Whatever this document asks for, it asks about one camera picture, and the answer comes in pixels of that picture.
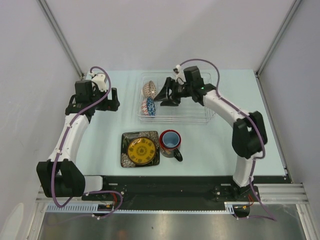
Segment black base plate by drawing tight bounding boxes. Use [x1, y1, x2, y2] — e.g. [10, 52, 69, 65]
[49, 174, 293, 211]

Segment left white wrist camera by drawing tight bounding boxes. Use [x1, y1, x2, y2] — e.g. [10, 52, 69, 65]
[89, 73, 107, 92]

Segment black square floral plate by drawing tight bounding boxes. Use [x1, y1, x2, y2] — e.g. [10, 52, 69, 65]
[120, 130, 160, 168]

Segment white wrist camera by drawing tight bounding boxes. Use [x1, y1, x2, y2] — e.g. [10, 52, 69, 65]
[89, 73, 107, 92]
[173, 64, 186, 85]

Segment yellow round patterned plate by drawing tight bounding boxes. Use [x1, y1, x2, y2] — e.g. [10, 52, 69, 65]
[127, 137, 157, 166]

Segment right slotted cable duct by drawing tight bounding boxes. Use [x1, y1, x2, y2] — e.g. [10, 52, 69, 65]
[225, 201, 251, 213]

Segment clear wire dish rack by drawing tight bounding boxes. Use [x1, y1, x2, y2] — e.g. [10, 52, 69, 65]
[136, 71, 216, 124]

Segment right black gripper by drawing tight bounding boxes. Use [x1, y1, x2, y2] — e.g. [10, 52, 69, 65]
[153, 77, 193, 107]

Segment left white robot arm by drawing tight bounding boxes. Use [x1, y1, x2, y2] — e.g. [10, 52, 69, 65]
[36, 77, 120, 200]

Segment blue patterned bowl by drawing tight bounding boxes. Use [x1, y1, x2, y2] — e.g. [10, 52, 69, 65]
[140, 97, 156, 117]

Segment brown patterned bowl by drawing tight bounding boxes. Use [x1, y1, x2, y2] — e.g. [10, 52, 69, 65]
[142, 80, 158, 99]

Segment red black mug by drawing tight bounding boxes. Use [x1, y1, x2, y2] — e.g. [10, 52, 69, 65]
[159, 129, 183, 162]

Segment left slotted cable duct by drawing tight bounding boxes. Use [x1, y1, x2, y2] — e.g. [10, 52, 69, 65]
[46, 203, 115, 214]

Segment purple cable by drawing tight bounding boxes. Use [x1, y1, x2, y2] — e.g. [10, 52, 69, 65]
[51, 66, 125, 221]
[178, 58, 277, 222]

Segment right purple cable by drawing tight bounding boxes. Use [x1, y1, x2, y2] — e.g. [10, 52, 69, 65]
[178, 58, 277, 222]

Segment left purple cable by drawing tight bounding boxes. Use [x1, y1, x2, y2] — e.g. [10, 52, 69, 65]
[51, 66, 125, 221]

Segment light blue cup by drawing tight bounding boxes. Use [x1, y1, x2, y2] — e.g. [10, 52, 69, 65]
[162, 131, 181, 149]

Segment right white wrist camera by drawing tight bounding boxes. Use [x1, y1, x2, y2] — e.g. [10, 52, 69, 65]
[173, 64, 186, 85]

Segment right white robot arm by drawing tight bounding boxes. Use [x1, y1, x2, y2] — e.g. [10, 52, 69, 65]
[154, 65, 268, 201]

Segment slotted cable duct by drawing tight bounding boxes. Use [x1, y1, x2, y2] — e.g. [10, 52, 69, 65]
[225, 201, 251, 213]
[46, 203, 115, 214]

